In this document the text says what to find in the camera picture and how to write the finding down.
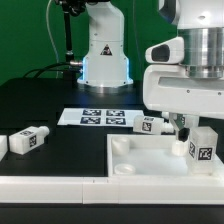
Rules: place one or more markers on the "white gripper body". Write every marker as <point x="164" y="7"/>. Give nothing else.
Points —
<point x="168" y="88"/>

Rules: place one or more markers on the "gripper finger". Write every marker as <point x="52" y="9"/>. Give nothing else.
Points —
<point x="177" y="121"/>
<point x="183" y="134"/>

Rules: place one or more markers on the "white square table top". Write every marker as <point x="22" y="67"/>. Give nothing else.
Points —
<point x="141" y="155"/>

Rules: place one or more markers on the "white U-shaped obstacle fence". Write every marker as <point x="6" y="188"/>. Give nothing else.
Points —
<point x="190" y="189"/>

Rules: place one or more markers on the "fiducial tag sheet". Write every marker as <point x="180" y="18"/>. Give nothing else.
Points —
<point x="98" y="117"/>

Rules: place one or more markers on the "white block left edge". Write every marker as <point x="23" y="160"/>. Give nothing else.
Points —
<point x="3" y="146"/>

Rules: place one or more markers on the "black camera pole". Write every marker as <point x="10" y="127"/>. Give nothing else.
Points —
<point x="68" y="74"/>

